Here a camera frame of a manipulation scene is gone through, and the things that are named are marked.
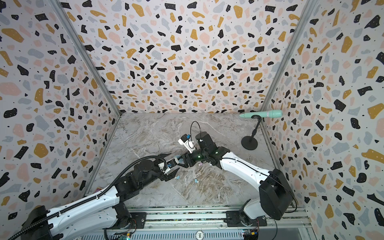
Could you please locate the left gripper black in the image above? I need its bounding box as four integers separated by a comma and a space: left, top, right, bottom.
141, 152, 182, 190

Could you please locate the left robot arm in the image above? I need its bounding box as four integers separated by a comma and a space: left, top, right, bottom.
11, 155, 184, 240

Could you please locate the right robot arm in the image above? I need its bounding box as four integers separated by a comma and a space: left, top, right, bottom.
178, 132, 296, 226

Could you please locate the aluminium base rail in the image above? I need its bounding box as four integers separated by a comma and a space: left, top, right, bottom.
53, 205, 316, 240

